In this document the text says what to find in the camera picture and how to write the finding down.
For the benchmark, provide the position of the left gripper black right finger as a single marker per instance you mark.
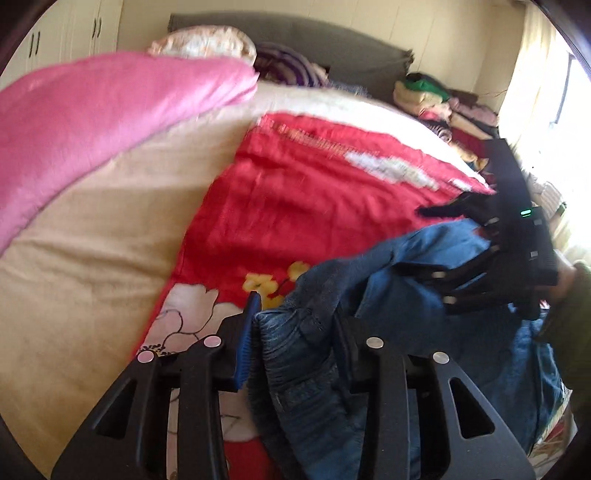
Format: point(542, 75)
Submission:
point(352, 360)

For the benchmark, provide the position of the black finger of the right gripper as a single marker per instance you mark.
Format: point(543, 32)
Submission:
point(475, 206)
point(468, 278)

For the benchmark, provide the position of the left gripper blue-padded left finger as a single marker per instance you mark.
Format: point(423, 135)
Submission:
point(243, 346)

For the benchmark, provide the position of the blue denim pants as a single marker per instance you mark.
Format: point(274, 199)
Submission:
point(451, 396)

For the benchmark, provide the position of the green fleece clothing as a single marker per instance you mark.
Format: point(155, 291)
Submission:
point(567, 330)

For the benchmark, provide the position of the right hand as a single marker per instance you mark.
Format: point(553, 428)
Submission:
point(553, 295)

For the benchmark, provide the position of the stack of folded clothes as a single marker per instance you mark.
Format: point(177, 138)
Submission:
point(456, 117)

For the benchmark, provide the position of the cream curtain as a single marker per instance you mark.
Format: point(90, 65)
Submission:
point(545, 117)

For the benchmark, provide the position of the red floral bedspread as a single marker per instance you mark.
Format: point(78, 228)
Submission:
point(300, 192)

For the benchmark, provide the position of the grey padded headboard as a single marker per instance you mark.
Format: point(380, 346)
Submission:
point(352, 57)

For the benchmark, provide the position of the purple striped garment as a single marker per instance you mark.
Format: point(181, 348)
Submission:
point(280, 64)

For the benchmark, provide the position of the pink velvet quilt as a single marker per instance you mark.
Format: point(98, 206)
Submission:
point(60, 123)

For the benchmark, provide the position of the floral cream pillow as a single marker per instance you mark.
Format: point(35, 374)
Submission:
point(206, 41)

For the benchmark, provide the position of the white wardrobe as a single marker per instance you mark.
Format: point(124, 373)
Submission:
point(67, 31)

